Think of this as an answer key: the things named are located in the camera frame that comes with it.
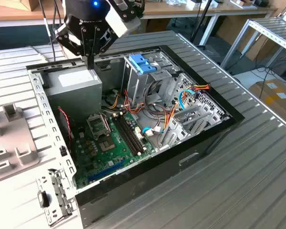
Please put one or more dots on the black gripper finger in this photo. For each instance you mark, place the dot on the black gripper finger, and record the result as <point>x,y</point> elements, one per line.
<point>91,47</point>
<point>85,45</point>

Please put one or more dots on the grey metal disk bay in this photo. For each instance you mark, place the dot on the grey metal disk bay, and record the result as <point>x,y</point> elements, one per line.
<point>176,138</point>

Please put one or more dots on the grey power supply unit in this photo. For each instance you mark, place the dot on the grey power supply unit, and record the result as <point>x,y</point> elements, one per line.
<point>74,95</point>

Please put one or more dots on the cardboard box on desk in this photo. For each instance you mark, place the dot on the cardboard box on desk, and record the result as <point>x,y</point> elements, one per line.
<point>26,3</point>

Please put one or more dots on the grey metal drive cage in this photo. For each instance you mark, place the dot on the grey metal drive cage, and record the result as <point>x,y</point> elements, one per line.
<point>138,88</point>

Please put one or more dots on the black case fan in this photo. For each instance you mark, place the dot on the black case fan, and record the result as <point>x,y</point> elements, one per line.
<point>64,128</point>

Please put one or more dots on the black RAM slot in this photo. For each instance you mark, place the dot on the black RAM slot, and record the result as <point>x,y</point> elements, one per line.
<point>129,133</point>
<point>132,133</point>
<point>124,133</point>

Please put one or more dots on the wooden desk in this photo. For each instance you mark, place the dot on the wooden desk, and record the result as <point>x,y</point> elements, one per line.
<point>181,12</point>

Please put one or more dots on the CPU socket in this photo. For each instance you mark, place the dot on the CPU socket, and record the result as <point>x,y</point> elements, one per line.
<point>106,144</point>

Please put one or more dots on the black tripod stand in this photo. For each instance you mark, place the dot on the black tripod stand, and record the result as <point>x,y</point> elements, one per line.
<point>199,23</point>

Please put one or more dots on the grey parts rack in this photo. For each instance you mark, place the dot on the grey parts rack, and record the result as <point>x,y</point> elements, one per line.
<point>14,133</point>

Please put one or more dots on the green motherboard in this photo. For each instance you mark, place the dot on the green motherboard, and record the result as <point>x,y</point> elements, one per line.
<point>102,164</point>

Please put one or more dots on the blue expansion slot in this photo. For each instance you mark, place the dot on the blue expansion slot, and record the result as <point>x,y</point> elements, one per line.
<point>107,170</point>

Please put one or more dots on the black open PC case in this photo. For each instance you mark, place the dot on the black open PC case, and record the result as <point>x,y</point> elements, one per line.
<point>157,181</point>

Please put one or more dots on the plain brown cardboard box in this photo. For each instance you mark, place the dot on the plain brown cardboard box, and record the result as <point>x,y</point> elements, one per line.
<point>259,50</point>

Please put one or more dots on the metal slat side table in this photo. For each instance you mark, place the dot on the metal slat side table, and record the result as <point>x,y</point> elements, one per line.
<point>276,31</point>

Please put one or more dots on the labelled cardboard box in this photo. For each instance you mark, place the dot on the labelled cardboard box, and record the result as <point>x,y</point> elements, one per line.
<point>276,100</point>

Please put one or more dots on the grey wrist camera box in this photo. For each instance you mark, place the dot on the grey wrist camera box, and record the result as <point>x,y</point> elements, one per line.
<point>119,21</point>

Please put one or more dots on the blue plastic drive bracket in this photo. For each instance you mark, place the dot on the blue plastic drive bracket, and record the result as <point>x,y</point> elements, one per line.
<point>140,63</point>

